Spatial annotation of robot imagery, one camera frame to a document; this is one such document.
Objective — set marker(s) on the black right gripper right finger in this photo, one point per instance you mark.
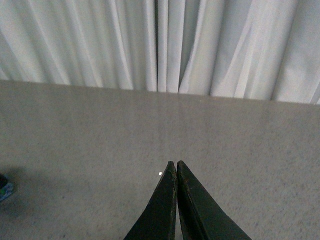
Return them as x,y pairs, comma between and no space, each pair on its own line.
201,218

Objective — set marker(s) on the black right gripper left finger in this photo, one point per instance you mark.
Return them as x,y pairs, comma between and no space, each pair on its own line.
158,220

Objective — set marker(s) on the blue green printed object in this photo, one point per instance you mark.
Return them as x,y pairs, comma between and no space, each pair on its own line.
6,187

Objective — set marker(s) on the white pleated curtain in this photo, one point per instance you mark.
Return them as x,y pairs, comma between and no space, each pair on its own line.
248,49

